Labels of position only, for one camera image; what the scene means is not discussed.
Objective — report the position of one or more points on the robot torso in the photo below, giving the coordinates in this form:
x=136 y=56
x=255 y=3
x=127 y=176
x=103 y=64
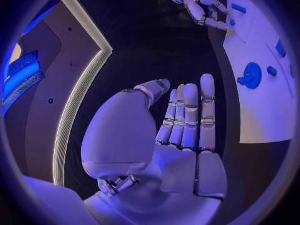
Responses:
x=77 y=46

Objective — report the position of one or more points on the white task board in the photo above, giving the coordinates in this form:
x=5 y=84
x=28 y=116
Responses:
x=260 y=105

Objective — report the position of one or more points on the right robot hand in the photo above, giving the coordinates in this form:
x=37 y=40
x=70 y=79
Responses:
x=198 y=11

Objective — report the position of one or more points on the small blue plug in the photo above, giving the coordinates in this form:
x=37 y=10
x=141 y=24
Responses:
x=232 y=23

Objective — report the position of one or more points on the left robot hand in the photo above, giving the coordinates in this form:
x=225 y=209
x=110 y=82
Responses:
x=131 y=135

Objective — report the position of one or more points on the glowing light bar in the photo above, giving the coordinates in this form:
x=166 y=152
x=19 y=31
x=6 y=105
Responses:
x=22 y=78

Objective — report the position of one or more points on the blue peg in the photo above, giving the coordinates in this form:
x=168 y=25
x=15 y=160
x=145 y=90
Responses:
x=272 y=71

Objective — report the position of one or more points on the blue gear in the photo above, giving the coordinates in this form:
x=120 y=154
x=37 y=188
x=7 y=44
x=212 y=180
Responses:
x=252 y=76

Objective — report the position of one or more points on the blue block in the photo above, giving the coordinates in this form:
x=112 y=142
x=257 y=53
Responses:
x=281 y=49
x=238 y=8

